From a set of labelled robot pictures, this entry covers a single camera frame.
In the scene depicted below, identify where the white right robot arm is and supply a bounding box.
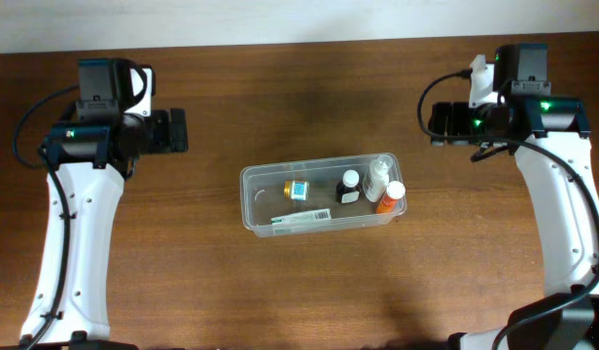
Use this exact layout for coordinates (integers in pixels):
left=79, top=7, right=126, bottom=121
left=420, top=95, right=599, bottom=349

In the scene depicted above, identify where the white green medicine box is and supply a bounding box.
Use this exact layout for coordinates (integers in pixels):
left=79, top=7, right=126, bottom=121
left=271, top=208, right=332, bottom=226

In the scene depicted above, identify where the white squeeze bottle clear cap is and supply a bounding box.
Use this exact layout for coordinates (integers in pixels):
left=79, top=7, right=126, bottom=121
left=362, top=155, right=393, bottom=202

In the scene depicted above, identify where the orange tube white cap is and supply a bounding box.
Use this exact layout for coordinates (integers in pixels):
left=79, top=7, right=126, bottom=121
left=375, top=181, right=405, bottom=214

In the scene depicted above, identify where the dark brown medicine bottle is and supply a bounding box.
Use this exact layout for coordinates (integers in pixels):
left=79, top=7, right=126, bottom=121
left=335, top=169, right=361, bottom=204

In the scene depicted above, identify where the clear plastic container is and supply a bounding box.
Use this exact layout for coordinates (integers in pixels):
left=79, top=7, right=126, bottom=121
left=239, top=153, right=407, bottom=237

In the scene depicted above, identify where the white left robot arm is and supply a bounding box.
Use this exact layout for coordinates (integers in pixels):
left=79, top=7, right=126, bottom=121
left=17, top=109, right=189, bottom=350

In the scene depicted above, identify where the small jar gold lid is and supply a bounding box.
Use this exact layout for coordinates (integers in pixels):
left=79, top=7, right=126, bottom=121
left=283, top=180, right=309, bottom=201

